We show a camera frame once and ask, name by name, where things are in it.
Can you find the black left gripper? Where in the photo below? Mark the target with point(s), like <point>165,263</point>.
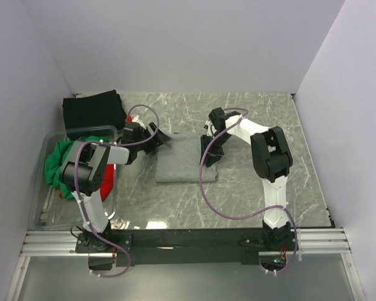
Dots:
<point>156,140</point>

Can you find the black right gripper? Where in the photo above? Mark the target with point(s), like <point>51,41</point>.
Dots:
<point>215,155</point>

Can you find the grey t-shirt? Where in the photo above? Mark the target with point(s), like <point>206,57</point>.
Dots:
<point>179,160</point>

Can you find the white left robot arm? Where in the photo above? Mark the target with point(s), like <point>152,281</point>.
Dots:
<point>83,171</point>

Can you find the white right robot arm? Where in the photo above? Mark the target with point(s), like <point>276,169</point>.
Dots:
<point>272,161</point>

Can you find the folded black t-shirt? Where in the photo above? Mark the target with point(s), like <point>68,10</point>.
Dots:
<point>94,111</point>

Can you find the red t-shirt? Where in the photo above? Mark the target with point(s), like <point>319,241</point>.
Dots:
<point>105,188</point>

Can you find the green t-shirt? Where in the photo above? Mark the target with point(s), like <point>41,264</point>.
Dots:
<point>54,162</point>

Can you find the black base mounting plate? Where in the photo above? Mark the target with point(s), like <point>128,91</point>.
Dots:
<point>151,247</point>

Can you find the clear plastic bin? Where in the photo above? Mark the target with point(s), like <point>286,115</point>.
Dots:
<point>53,206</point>

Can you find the aluminium rail frame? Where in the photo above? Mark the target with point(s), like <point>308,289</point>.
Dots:
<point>311,241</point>

